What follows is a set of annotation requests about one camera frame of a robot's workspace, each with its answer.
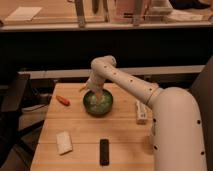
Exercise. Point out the black remote control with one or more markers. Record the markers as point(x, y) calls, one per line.
point(104, 152)

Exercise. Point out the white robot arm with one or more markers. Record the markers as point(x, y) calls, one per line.
point(178, 138)

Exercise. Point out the black chair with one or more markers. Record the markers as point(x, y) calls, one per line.
point(10, 112)

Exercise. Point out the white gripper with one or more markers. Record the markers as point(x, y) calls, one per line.
point(95, 85)

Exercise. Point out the white paper sheet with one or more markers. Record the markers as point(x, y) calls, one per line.
point(23, 14)

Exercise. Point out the white sponge block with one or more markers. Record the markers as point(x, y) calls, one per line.
point(64, 143)

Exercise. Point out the green ceramic bowl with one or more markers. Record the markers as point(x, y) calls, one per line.
point(96, 107)

